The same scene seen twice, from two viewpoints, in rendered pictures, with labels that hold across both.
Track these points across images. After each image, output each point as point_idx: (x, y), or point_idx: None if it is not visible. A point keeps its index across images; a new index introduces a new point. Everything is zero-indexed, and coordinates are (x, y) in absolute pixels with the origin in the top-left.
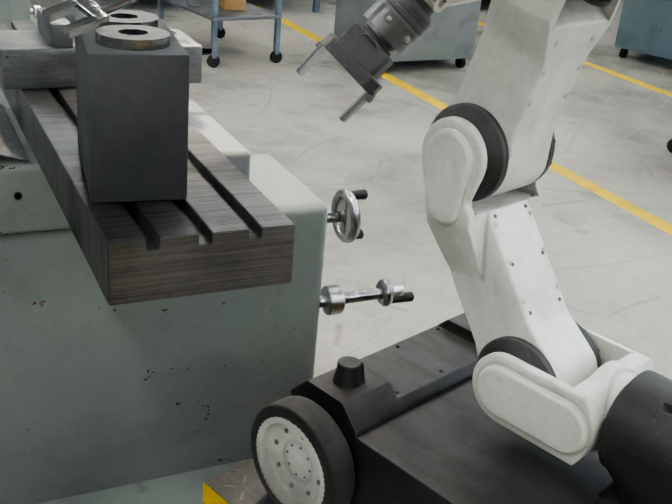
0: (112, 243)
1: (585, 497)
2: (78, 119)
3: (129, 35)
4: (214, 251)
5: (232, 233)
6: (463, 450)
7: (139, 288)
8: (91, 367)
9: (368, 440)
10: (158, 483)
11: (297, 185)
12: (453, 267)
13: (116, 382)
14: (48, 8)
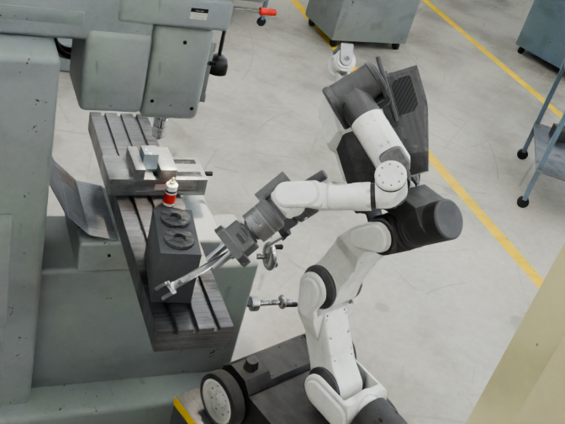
0: (159, 331)
1: None
2: (147, 248)
3: (177, 241)
4: (198, 335)
5: (207, 329)
6: (295, 410)
7: (166, 347)
8: (128, 326)
9: (253, 399)
10: (150, 379)
11: None
12: (306, 330)
13: (138, 333)
14: (156, 286)
